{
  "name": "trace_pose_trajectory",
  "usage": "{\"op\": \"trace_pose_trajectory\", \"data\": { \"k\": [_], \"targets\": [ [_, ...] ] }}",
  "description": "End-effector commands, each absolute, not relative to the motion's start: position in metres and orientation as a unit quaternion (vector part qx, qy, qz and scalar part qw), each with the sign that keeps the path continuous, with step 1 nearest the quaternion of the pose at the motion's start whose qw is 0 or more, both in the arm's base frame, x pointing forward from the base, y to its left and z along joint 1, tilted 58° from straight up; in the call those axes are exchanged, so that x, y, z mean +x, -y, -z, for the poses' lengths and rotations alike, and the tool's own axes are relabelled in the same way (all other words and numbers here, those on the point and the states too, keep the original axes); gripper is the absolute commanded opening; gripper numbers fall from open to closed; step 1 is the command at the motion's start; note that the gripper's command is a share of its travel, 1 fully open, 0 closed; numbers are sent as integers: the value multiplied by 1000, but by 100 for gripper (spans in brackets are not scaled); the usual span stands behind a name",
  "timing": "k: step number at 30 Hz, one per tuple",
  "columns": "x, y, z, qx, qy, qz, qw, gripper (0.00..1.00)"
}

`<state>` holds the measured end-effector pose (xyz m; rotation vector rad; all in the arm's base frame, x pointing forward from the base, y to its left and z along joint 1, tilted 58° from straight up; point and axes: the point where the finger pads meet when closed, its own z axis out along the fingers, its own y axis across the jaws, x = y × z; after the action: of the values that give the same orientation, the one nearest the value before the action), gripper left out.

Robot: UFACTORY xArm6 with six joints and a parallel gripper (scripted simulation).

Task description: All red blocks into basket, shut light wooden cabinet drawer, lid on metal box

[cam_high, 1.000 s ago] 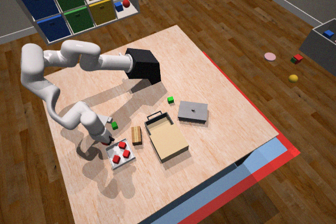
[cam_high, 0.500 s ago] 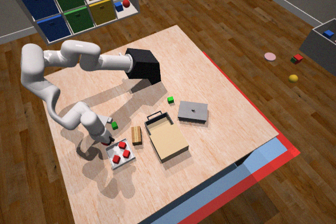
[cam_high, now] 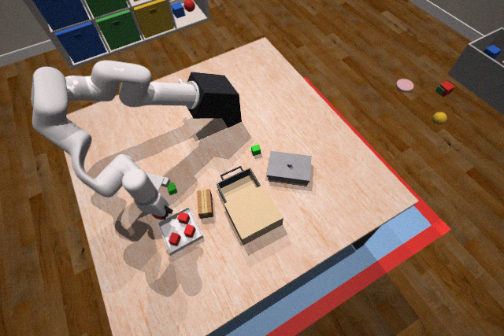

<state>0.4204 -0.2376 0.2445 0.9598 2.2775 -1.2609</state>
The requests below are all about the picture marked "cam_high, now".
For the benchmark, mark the green block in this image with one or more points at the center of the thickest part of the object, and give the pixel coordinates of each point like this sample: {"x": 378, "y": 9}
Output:
{"x": 256, "y": 150}
{"x": 171, "y": 188}

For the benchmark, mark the brown cardboard box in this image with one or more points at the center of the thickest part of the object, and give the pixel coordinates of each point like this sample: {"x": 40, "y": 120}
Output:
{"x": 205, "y": 204}

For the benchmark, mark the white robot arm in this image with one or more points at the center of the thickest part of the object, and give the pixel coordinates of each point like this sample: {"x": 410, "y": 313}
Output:
{"x": 51, "y": 91}

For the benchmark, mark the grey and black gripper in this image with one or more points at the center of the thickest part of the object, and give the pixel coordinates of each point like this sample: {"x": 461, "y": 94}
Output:
{"x": 159, "y": 208}

